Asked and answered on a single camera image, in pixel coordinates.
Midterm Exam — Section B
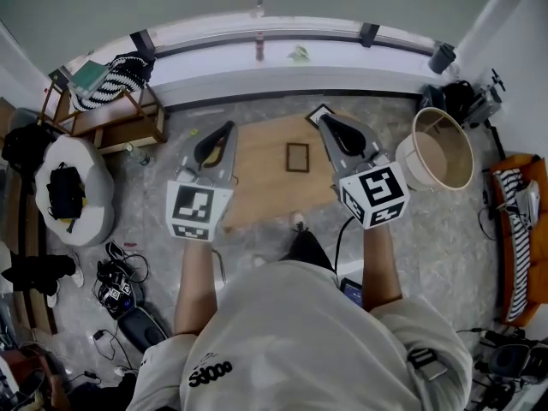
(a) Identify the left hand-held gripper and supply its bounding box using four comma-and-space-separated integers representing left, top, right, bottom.
165, 120, 240, 243

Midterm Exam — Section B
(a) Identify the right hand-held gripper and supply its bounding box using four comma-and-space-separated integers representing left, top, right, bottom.
318, 114, 411, 231

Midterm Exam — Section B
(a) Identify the black picture frame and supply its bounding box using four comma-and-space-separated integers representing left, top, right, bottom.
304, 103, 337, 129

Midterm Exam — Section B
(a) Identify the brown picture frame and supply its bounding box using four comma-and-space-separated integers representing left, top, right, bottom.
285, 141, 311, 174

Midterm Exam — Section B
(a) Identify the person's left forearm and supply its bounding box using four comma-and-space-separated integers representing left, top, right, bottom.
172, 238, 220, 338

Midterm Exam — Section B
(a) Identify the person's right forearm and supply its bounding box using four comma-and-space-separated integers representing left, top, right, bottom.
360, 223, 404, 314

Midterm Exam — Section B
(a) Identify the clear plastic bottle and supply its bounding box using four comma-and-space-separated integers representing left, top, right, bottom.
123, 141, 152, 167

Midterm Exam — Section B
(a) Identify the beige round lampshade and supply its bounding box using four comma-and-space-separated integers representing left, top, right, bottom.
394, 106, 476, 193

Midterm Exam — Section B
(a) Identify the wooden shelf rack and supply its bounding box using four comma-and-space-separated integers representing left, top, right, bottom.
37, 78, 169, 154

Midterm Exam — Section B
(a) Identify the white window sill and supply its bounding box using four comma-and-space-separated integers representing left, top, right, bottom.
63, 14, 440, 111

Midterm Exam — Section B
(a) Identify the small green plant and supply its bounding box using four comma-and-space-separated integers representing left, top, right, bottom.
286, 44, 311, 64

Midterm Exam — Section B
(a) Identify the black backpack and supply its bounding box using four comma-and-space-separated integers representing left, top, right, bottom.
441, 80, 475, 116

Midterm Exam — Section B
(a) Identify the black and white striped cloth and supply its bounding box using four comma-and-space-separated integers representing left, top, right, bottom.
69, 51, 155, 112

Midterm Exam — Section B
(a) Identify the person's black-clad leg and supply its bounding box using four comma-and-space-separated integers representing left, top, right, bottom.
278, 228, 336, 274

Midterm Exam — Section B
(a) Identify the white beanbag seat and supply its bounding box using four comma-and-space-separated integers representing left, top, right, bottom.
34, 134, 116, 248

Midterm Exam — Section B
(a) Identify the green book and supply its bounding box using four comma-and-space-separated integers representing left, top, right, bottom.
67, 59, 110, 92

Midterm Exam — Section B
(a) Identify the dark tablet screen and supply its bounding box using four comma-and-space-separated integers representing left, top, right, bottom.
339, 277, 365, 308

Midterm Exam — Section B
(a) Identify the black bag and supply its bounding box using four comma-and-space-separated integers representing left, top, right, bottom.
45, 162, 87, 234

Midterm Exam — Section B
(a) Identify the black jacket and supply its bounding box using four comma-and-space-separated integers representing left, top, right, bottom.
1, 123, 54, 176

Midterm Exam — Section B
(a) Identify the white handheld device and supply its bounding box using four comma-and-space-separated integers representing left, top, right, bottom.
515, 179, 541, 227

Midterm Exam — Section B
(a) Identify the black oval base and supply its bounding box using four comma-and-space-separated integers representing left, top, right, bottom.
116, 306, 169, 355

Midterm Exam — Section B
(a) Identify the person's white shirt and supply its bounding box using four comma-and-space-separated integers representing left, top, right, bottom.
126, 259, 475, 411

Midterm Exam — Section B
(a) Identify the navy striped white cloth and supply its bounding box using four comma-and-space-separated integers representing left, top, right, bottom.
493, 168, 541, 323

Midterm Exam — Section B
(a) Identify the black garment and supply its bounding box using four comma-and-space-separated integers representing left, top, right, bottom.
1, 253, 77, 293

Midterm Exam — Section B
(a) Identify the orange sofa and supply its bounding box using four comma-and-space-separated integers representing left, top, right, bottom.
489, 153, 548, 328

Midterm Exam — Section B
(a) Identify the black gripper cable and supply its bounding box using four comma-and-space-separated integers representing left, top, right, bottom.
333, 217, 357, 274

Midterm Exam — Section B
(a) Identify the black device with cables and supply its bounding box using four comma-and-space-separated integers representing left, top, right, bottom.
94, 241, 150, 321

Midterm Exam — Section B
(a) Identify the grey strap buckle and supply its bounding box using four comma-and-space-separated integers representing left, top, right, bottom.
407, 346, 450, 381

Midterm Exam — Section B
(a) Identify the black camera equipment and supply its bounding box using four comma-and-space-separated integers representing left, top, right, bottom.
474, 326, 548, 404

